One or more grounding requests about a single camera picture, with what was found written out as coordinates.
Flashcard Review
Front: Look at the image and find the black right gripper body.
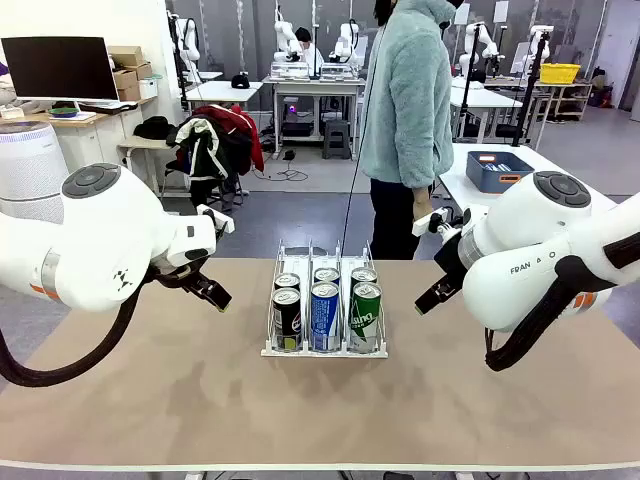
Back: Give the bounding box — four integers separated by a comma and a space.
432, 233, 475, 293

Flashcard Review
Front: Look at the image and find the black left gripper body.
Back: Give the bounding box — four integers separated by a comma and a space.
148, 259, 209, 296

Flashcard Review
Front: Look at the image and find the blue plastic bin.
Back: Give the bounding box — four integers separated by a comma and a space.
465, 151, 536, 195

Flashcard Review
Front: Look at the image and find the person's right forearm teal sleeve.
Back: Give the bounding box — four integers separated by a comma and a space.
409, 114, 455, 190

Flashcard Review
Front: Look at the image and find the white clear can dispenser rack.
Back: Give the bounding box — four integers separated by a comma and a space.
260, 238, 390, 360

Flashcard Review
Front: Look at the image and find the person's right hand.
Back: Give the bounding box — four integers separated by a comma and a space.
412, 186, 435, 227

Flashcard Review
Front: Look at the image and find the white side table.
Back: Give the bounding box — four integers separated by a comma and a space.
437, 143, 619, 236

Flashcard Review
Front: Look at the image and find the green Tsingtao beer can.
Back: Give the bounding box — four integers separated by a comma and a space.
349, 282, 383, 354
349, 267, 379, 289

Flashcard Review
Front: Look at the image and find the black Pepsi can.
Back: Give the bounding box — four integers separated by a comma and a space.
273, 272, 302, 294
271, 287, 303, 351

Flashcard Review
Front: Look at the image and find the grey metal chair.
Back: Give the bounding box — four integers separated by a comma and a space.
160, 165, 246, 214

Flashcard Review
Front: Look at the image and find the small white rolling table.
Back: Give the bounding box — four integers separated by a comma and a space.
117, 137, 181, 199

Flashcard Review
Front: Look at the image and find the black hat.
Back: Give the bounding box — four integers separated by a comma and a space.
133, 115, 175, 141

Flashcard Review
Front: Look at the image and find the red jacket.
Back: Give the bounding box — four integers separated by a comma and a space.
192, 103, 265, 175

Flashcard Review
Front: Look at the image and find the white desk cabinet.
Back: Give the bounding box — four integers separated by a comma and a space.
52, 97, 164, 201

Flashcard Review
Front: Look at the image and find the black pole stand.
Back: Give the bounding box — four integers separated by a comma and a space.
457, 22, 484, 146

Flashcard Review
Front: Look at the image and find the white background table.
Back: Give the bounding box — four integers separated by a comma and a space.
448, 85, 525, 145
183, 79, 265, 117

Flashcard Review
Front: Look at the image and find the grey plastic stool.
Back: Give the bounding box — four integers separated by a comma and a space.
322, 119, 354, 161

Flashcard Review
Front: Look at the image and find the person in teal fleece jacket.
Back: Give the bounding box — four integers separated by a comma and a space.
358, 0, 459, 261

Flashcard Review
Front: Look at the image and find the black tripod stand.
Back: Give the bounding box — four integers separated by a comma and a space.
510, 29, 554, 147

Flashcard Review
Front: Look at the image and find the black keyboard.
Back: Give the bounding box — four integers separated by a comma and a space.
78, 99, 139, 114

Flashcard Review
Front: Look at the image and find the white cylindrical air purifier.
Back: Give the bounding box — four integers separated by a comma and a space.
0, 121, 70, 226

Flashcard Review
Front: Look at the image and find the wooden shelf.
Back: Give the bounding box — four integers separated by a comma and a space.
537, 79, 595, 122

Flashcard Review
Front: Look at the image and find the yellow plastic basket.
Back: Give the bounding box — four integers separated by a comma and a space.
539, 62, 583, 84

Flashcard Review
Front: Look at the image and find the white robot workstation table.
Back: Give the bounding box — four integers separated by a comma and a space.
261, 59, 367, 147

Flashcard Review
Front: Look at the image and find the black computer monitor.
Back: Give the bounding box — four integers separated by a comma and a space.
0, 35, 120, 115

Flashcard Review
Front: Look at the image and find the seated background person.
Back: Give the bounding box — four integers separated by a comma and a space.
293, 27, 327, 67

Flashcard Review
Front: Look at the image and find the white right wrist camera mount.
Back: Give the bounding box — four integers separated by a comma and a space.
412, 207, 447, 237

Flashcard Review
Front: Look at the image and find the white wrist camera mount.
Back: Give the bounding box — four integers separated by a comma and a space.
196, 203, 236, 235
412, 207, 447, 237

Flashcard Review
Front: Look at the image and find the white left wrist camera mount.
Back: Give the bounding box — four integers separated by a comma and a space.
196, 203, 236, 235

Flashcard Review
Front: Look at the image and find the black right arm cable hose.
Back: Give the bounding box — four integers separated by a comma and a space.
483, 230, 640, 373

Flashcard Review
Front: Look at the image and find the thin black hanging cable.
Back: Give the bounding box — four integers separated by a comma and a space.
343, 22, 389, 254

